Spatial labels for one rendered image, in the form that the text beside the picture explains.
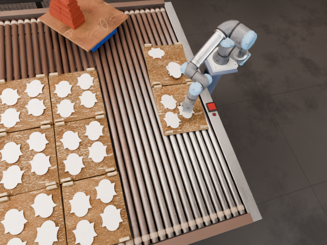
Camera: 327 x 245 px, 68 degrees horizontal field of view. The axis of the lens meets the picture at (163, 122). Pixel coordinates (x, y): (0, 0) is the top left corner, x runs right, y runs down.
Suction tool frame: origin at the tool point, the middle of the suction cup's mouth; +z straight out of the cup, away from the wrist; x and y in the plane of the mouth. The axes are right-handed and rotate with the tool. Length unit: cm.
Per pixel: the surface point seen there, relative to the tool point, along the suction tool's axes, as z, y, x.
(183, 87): 4.2, -22.8, -3.4
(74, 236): 4, 94, -54
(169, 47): 4, -62, -20
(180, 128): 4.2, 12.9, -1.3
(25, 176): 4, 66, -93
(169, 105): 3.4, -3.8, -12.1
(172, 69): 0.9, -36.2, -14.1
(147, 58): 4, -45, -36
